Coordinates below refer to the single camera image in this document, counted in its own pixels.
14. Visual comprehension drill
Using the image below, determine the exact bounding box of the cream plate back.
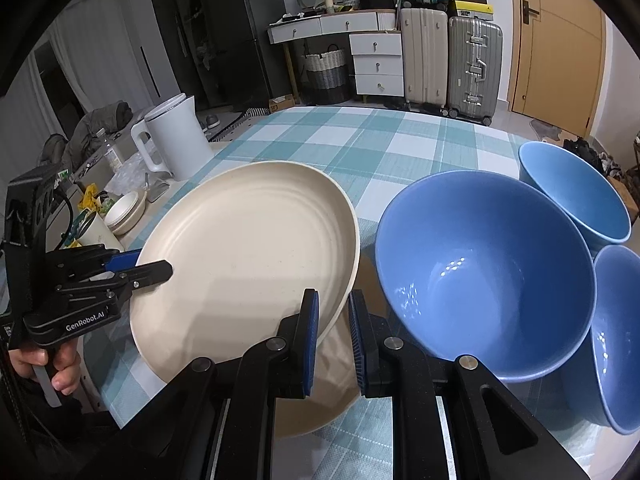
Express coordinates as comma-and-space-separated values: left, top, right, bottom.
129, 162, 360, 382

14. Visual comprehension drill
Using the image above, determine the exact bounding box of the clear plastic bottle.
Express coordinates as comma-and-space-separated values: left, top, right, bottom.
96, 128, 124, 174

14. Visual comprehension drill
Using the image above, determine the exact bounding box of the woven laundry basket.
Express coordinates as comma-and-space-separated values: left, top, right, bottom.
304, 44, 350, 105

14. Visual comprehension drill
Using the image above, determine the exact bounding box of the black cable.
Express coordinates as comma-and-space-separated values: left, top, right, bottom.
46, 179, 79, 252

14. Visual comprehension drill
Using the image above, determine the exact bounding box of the black refrigerator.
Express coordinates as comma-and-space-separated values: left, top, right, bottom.
201, 0, 292, 107

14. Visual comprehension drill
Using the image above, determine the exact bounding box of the beige suitcase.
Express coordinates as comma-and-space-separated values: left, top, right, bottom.
399, 8, 448, 113

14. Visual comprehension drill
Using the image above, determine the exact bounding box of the blue bowl back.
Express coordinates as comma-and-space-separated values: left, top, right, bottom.
518, 141, 631, 254

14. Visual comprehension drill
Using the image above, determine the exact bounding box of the small floor cardboard box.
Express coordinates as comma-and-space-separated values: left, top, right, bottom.
269, 94, 296, 113

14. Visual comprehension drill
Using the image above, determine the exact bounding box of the left hand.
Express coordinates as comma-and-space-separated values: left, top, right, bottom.
9, 339, 81, 396

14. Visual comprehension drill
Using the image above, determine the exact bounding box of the teal plaid tablecloth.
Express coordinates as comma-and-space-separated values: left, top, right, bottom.
81, 105, 622, 480

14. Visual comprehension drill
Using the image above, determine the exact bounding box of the white drawer desk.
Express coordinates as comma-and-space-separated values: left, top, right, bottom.
268, 9, 405, 101

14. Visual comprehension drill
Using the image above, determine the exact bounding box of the blue bowl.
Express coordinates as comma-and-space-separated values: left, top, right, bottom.
561, 246, 639, 436
374, 170, 596, 382
518, 141, 631, 254

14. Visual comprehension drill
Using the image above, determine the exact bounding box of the blue bowl front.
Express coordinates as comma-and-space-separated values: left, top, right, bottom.
374, 170, 596, 382

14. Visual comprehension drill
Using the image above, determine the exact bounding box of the white electric kettle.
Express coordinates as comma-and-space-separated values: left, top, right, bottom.
130, 93, 214, 181

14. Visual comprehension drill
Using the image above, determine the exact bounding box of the wooden door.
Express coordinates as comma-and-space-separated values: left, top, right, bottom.
508, 0, 605, 138

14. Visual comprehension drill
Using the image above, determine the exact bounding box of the silver suitcase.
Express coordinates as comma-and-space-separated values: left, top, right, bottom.
447, 16, 503, 126

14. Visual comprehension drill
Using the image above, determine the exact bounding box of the small cream bowls stack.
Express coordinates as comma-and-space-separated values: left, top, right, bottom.
104, 190, 148, 236

